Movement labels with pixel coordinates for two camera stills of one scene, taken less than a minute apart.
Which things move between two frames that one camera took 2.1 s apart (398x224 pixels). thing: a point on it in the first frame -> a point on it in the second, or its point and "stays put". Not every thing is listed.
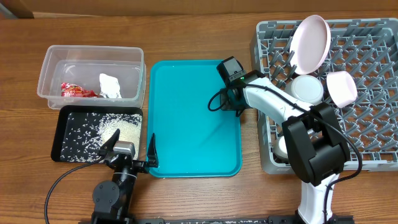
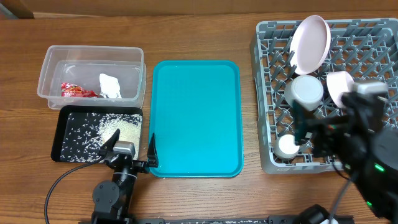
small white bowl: (341, 88) stays put
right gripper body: (231, 103) -> (330, 139)
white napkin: (109, 86) stays put
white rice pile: (84, 134) stays put
